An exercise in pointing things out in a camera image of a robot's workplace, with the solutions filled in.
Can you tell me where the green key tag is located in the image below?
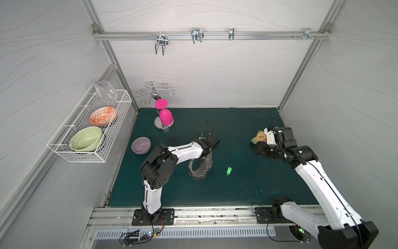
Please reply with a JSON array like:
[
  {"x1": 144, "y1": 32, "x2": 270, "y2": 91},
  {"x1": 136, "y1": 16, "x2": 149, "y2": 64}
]
[{"x1": 226, "y1": 166, "x2": 232, "y2": 175}]

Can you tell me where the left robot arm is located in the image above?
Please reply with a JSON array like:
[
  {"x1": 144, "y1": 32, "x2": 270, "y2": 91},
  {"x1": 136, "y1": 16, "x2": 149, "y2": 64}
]
[{"x1": 140, "y1": 134, "x2": 220, "y2": 223}]

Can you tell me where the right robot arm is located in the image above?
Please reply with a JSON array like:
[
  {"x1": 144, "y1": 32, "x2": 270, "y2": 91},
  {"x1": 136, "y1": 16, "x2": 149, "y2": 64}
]
[{"x1": 251, "y1": 126, "x2": 379, "y2": 249}]

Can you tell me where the snack packet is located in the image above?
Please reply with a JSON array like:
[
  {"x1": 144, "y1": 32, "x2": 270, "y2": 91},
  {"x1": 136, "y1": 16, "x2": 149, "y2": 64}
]
[{"x1": 250, "y1": 131, "x2": 267, "y2": 144}]

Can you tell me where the green table mat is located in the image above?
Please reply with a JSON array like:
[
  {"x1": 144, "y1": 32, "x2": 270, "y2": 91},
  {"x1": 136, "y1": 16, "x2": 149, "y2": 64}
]
[{"x1": 107, "y1": 107, "x2": 319, "y2": 208}]

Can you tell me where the pink wine glass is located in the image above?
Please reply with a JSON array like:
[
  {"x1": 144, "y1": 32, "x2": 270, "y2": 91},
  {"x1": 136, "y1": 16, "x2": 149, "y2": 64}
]
[{"x1": 155, "y1": 99, "x2": 174, "y2": 126}]

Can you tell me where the purple grey bowl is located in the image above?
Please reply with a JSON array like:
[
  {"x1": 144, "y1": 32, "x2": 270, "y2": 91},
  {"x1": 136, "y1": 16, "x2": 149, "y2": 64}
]
[{"x1": 131, "y1": 137, "x2": 151, "y2": 155}]

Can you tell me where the metal glass rack stand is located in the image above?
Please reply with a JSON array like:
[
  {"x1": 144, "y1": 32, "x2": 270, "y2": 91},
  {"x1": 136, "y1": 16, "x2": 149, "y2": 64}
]
[{"x1": 134, "y1": 82, "x2": 175, "y2": 131}]

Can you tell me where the vent grille strip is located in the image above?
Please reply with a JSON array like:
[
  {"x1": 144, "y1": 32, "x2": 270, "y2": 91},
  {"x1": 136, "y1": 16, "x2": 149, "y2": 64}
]
[{"x1": 95, "y1": 226, "x2": 277, "y2": 240}]

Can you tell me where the orange patterned bowl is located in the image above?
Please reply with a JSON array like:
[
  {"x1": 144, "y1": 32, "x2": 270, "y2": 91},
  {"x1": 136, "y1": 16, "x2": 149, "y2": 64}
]
[{"x1": 89, "y1": 106, "x2": 118, "y2": 127}]

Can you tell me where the loop metal hook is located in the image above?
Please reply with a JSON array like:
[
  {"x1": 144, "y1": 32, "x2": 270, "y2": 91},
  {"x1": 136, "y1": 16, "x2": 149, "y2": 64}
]
[{"x1": 191, "y1": 28, "x2": 204, "y2": 44}]

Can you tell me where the double prong metal hook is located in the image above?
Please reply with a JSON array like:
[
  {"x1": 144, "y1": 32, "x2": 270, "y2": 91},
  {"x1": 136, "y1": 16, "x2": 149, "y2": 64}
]
[{"x1": 154, "y1": 34, "x2": 169, "y2": 55}]

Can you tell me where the clear glass cup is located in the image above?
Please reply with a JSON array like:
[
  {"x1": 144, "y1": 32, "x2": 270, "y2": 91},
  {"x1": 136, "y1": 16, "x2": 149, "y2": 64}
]
[{"x1": 94, "y1": 81, "x2": 118, "y2": 104}]

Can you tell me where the small flat metal hook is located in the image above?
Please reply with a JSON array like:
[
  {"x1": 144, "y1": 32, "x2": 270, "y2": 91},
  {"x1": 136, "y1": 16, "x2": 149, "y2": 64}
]
[{"x1": 229, "y1": 28, "x2": 235, "y2": 41}]

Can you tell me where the green bowl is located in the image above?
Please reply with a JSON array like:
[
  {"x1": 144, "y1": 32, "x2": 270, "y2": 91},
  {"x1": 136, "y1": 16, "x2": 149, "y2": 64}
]
[{"x1": 69, "y1": 126, "x2": 104, "y2": 152}]

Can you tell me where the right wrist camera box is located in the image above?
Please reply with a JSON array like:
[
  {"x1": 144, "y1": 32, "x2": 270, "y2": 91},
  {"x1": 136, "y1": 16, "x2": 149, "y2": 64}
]
[{"x1": 264, "y1": 126, "x2": 278, "y2": 145}]

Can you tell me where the right camera cable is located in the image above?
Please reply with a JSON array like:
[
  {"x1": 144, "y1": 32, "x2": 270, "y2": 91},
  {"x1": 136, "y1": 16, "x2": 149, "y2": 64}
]
[{"x1": 251, "y1": 109, "x2": 280, "y2": 127}]

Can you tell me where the right base cable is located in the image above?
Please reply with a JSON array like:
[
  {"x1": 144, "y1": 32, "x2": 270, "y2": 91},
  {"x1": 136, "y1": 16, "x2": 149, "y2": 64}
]
[{"x1": 251, "y1": 203, "x2": 312, "y2": 243}]

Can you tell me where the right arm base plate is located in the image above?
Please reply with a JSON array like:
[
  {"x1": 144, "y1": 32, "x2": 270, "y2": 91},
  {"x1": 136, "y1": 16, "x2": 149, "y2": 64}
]
[{"x1": 253, "y1": 207, "x2": 292, "y2": 224}]

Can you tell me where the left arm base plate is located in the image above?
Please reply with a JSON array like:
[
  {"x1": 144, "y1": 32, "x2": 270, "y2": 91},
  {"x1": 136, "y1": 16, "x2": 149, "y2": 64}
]
[{"x1": 132, "y1": 208, "x2": 175, "y2": 226}]

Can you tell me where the right metal hook bracket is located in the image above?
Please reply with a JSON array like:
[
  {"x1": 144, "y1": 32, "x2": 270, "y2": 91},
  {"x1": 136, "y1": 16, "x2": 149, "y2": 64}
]
[{"x1": 292, "y1": 28, "x2": 320, "y2": 40}]

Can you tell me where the white wire basket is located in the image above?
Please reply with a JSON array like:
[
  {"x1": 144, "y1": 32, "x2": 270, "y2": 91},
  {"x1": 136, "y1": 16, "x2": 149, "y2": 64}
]
[{"x1": 47, "y1": 88, "x2": 132, "y2": 163}]

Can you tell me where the left base cable bundle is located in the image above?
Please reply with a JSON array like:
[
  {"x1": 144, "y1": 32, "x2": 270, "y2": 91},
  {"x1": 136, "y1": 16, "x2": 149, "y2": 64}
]
[{"x1": 119, "y1": 214, "x2": 165, "y2": 247}]

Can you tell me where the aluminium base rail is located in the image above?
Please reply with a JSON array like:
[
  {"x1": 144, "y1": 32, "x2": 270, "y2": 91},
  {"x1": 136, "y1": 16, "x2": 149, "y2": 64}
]
[{"x1": 86, "y1": 204, "x2": 271, "y2": 229}]

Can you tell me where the aluminium cross rail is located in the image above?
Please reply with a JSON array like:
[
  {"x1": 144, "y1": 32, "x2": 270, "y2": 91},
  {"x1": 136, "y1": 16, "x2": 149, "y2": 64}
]
[{"x1": 93, "y1": 31, "x2": 332, "y2": 42}]

